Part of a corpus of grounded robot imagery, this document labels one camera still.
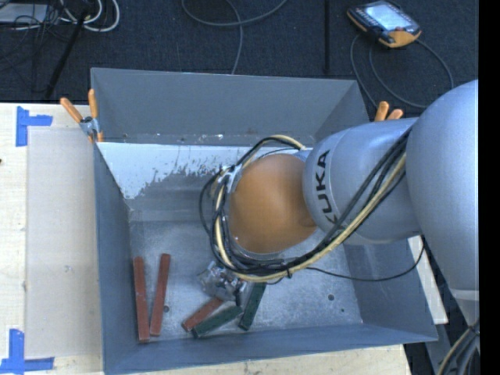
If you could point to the red-brown flat block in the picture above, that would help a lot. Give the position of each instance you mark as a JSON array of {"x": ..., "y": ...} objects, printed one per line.
[
  {"x": 160, "y": 293},
  {"x": 141, "y": 299},
  {"x": 202, "y": 314}
]

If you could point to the dark green flat block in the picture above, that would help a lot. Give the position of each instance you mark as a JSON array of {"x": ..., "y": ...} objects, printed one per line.
[
  {"x": 252, "y": 307},
  {"x": 216, "y": 321}
]

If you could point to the grey metal bin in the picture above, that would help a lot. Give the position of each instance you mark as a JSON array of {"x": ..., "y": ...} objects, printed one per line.
[{"x": 176, "y": 104}]

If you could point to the pale wood flat board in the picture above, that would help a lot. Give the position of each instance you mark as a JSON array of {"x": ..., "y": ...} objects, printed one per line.
[{"x": 58, "y": 229}]

